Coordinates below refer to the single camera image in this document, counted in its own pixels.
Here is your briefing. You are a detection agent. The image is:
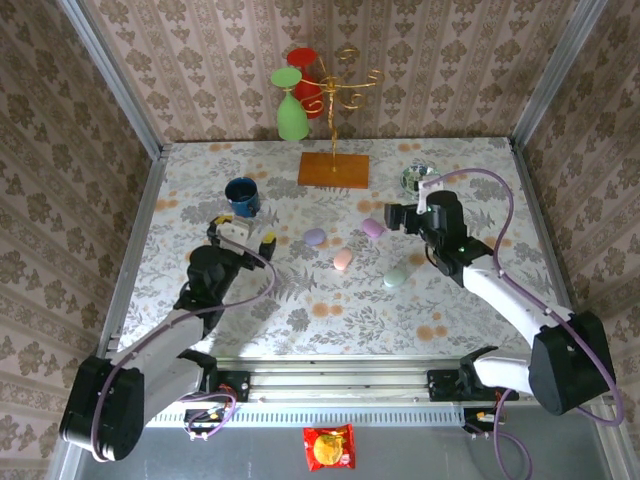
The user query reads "black connector board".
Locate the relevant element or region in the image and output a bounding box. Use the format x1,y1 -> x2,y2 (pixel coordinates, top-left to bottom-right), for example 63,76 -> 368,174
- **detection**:
462,407 -> 507,437
183,407 -> 237,442

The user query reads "aluminium frame post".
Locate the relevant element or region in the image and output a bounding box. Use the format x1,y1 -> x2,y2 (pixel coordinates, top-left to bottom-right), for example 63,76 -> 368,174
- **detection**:
57,0 -> 166,160
510,0 -> 609,147

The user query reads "green wine glass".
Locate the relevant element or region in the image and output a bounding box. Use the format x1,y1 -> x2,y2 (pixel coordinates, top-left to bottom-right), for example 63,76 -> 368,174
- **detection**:
269,66 -> 311,143

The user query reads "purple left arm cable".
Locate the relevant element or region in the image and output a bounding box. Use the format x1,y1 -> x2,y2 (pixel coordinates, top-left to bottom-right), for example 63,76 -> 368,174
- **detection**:
89,234 -> 279,462

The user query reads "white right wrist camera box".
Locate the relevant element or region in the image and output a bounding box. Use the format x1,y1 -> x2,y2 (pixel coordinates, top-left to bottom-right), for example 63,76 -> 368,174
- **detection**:
416,174 -> 442,214

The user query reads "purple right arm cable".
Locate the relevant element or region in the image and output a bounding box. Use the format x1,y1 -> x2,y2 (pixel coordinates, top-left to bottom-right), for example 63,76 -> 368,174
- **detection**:
423,168 -> 626,480

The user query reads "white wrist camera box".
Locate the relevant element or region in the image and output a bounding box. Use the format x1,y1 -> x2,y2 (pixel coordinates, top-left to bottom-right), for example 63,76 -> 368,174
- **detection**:
416,174 -> 442,214
213,219 -> 257,253

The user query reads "floral print tablecloth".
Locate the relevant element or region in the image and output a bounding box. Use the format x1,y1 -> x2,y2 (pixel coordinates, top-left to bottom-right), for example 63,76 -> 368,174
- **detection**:
128,136 -> 576,359

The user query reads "red wine glass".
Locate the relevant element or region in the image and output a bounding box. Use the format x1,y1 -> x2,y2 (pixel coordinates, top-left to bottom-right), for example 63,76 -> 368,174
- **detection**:
286,46 -> 327,121

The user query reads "gold wire glass rack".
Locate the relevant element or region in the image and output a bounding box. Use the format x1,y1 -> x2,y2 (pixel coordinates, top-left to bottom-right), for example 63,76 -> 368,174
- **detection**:
308,46 -> 386,174

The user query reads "grey metal panel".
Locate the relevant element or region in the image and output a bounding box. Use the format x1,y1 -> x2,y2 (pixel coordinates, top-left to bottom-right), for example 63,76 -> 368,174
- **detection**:
59,404 -> 631,480

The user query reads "slotted grey cable duct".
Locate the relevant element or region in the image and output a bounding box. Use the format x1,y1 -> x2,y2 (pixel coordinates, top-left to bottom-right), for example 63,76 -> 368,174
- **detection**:
85,403 -> 469,429

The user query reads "dark blue mug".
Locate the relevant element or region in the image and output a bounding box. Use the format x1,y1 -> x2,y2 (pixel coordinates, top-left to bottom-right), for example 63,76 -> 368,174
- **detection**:
224,177 -> 262,219

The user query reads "red snack packet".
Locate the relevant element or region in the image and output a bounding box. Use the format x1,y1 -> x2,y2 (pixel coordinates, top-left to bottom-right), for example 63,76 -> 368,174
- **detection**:
302,423 -> 357,473

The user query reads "leaf pattern ceramic bowl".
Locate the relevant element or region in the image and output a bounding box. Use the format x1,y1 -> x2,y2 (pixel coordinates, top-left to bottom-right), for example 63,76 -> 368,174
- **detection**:
401,162 -> 442,199

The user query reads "aluminium table side rail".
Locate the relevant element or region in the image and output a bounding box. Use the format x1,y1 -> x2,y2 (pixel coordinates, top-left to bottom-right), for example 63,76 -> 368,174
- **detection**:
507,137 -> 591,364
107,144 -> 169,361

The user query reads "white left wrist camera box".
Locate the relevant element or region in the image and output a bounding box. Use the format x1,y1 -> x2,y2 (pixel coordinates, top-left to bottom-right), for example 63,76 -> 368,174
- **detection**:
213,219 -> 257,253

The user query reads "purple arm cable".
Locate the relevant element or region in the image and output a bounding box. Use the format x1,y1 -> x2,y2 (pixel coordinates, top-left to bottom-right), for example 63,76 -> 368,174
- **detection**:
423,168 -> 626,480
89,234 -> 279,462

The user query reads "orange wooden base board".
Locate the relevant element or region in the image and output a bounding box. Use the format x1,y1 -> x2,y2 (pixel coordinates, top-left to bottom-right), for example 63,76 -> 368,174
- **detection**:
297,152 -> 371,190

